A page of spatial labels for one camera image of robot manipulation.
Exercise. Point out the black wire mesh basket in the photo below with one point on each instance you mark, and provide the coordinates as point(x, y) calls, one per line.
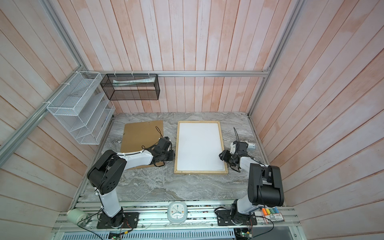
point(149, 93)

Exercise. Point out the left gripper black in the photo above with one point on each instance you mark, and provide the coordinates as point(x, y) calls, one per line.
point(172, 156)

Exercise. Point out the autumn forest photo print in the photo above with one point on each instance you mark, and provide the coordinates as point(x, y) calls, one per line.
point(199, 147)

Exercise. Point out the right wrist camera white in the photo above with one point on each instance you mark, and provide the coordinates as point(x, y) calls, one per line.
point(233, 147)

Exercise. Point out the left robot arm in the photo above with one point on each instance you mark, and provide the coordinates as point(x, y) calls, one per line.
point(106, 173)

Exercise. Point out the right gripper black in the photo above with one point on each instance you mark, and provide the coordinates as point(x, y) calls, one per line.
point(225, 155)

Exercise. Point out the white desk clock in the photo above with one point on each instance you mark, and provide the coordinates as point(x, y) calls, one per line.
point(177, 212)

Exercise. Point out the white tape roll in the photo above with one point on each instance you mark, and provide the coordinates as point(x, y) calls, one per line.
point(77, 217)

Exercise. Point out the white wire mesh shelf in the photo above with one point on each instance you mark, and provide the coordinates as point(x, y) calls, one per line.
point(84, 113)

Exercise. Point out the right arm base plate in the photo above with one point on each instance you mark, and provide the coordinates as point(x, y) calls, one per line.
point(227, 218)

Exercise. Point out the brown cardboard backing board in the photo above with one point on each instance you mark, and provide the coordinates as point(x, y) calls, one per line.
point(141, 134)

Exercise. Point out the small white grey device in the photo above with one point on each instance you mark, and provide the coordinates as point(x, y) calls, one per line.
point(251, 146)

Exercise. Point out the pack of coloured highlighters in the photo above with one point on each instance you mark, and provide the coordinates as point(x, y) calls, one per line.
point(272, 215)

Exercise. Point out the paper in black basket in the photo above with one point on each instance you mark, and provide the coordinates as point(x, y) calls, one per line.
point(134, 82)

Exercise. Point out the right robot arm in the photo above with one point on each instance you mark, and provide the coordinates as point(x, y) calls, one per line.
point(265, 187)

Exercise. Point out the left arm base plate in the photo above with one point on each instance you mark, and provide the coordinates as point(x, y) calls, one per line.
point(125, 220)

